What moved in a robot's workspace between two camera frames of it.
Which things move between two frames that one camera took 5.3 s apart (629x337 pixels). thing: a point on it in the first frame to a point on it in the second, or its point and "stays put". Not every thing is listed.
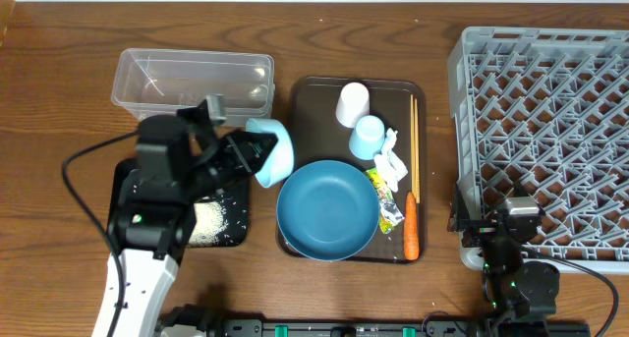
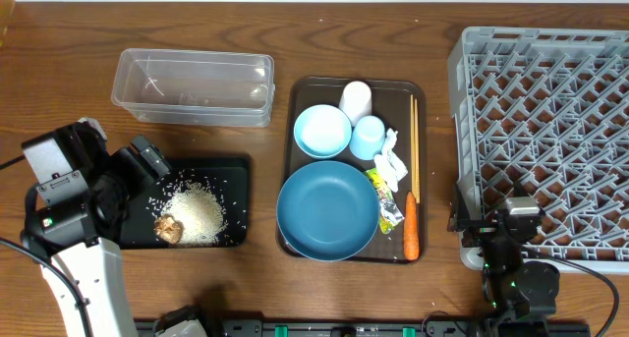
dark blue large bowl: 327,210 stays put
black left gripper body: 207,167 to 130,173
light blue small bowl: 279,161 to 322,131
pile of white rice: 209,216 stays put
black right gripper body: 480,232 stays put
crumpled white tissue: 388,163 stays put
